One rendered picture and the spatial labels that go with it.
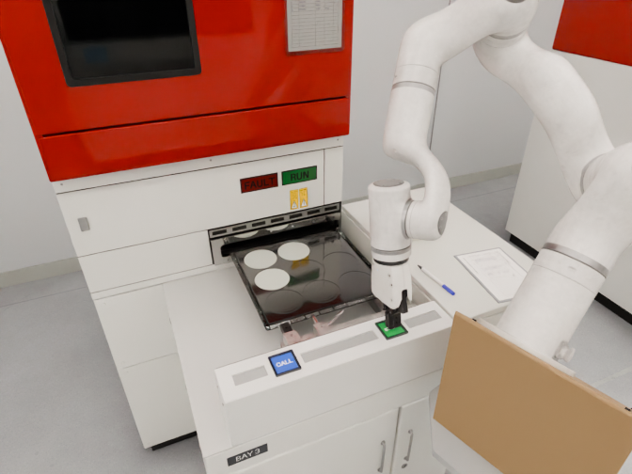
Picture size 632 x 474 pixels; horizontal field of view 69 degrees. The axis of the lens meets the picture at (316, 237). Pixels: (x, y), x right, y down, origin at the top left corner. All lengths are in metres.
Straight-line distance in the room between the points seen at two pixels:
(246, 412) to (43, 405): 1.57
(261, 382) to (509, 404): 0.47
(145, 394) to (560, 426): 1.35
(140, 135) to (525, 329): 0.96
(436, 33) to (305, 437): 0.91
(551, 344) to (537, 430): 0.15
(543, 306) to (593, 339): 1.86
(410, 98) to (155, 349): 1.16
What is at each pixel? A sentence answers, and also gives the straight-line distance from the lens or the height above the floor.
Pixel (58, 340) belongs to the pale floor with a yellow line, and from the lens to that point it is 2.75.
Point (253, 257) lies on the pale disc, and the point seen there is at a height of 0.90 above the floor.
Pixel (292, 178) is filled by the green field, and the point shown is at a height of 1.10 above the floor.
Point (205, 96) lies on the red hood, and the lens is 1.23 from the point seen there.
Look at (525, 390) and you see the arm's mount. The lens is 0.91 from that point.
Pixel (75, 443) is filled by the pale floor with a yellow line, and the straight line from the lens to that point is 2.27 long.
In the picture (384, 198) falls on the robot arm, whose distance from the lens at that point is 0.90.
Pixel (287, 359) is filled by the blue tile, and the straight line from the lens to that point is 1.01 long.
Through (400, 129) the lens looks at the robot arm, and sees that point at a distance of 0.95.
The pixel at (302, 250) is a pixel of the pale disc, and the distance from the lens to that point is 1.44.
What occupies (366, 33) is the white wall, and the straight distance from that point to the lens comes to 3.13.
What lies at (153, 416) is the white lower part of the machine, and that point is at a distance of 1.91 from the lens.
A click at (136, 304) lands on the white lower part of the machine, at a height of 0.77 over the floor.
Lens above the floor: 1.71
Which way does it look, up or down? 32 degrees down
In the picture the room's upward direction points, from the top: straight up
